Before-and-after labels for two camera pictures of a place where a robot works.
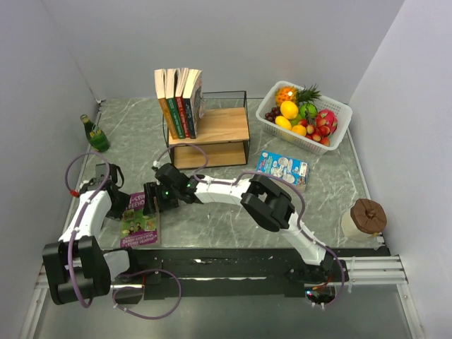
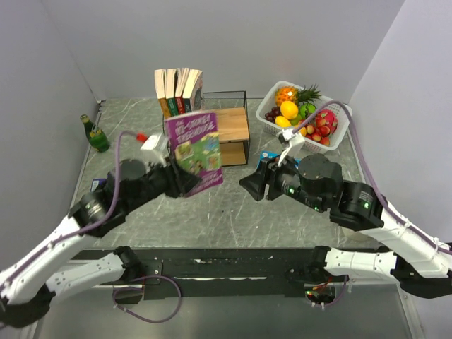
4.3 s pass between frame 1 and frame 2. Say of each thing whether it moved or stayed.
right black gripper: moved
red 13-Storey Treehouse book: stayed
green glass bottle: stayed
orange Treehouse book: stayed
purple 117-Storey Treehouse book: moved
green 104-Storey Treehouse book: stayed
